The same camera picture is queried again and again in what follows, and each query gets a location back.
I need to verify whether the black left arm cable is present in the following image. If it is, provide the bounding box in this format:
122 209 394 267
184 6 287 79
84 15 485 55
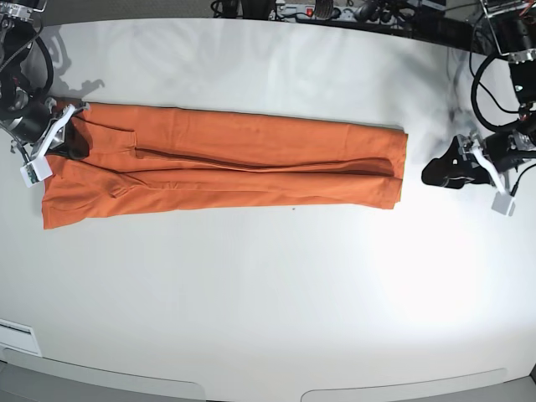
471 49 523 131

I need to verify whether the white power strip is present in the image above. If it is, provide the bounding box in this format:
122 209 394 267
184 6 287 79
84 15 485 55
269 1 397 25

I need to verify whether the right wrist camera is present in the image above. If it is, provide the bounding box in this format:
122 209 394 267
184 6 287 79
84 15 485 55
20 157 53 188

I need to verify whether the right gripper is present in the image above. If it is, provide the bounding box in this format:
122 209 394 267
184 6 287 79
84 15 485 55
1 103 90 160

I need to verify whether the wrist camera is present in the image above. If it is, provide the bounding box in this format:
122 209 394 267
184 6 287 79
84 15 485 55
20 157 53 188
492 192 515 216

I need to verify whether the orange T-shirt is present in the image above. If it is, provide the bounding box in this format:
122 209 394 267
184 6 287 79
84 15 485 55
41 104 408 229

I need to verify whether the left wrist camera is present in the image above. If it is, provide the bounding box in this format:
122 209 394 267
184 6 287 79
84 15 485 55
492 192 515 216

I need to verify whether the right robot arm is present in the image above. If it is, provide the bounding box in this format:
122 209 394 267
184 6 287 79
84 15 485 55
1 1 90 162

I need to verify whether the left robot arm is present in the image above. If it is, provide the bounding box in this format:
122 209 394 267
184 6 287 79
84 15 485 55
421 1 535 196

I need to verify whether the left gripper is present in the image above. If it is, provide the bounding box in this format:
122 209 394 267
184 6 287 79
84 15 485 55
421 131 535 189

